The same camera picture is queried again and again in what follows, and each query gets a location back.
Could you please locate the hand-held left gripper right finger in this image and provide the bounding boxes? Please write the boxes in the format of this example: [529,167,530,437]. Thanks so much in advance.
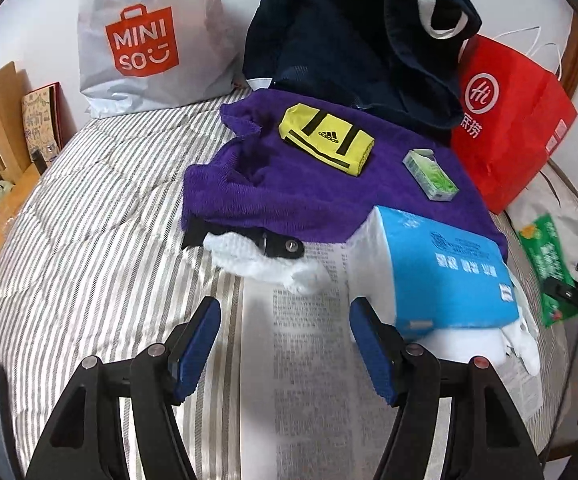
[349,296,542,480]

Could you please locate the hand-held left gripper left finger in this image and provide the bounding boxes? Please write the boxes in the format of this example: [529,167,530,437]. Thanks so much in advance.
[28,296,222,480]

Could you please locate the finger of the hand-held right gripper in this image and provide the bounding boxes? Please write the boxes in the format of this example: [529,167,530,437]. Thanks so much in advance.
[543,277,578,321]

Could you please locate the green snack packet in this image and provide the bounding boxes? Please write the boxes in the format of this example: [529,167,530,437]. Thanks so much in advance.
[516,212,578,328]

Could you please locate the blue tissue pack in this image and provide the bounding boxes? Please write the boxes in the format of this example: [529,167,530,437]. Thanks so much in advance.
[346,205,520,343]

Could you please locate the newspaper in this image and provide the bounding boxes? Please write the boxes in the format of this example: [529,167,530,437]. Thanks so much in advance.
[239,240,544,480]

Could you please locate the beige canvas bag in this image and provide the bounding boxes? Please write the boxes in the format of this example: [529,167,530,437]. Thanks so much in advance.
[506,160,578,331]

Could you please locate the black bar with metal cap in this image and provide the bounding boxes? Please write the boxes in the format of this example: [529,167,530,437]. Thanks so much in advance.
[180,217,306,261]

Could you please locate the red paper bag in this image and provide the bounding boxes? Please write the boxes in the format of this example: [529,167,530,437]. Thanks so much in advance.
[450,25,578,216]

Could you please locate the purple towel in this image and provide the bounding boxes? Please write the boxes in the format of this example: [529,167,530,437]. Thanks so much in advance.
[181,89,508,261]

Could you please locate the small green tissue pack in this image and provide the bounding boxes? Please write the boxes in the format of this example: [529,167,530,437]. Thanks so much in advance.
[402,149,460,203]

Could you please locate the yellow sports pouch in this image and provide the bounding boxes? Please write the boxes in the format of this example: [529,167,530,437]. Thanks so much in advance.
[278,104,375,178]

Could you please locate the brown printed book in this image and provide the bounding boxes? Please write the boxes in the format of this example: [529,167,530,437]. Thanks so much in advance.
[20,82,65,161]

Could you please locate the white plastic shopping bag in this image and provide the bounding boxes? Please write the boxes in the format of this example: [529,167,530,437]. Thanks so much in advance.
[76,0,242,120]

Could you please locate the navy blue garment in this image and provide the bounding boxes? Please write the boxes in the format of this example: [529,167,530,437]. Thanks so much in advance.
[241,0,484,148]

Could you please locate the wooden frame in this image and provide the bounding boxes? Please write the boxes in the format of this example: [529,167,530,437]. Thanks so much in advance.
[559,10,578,103]

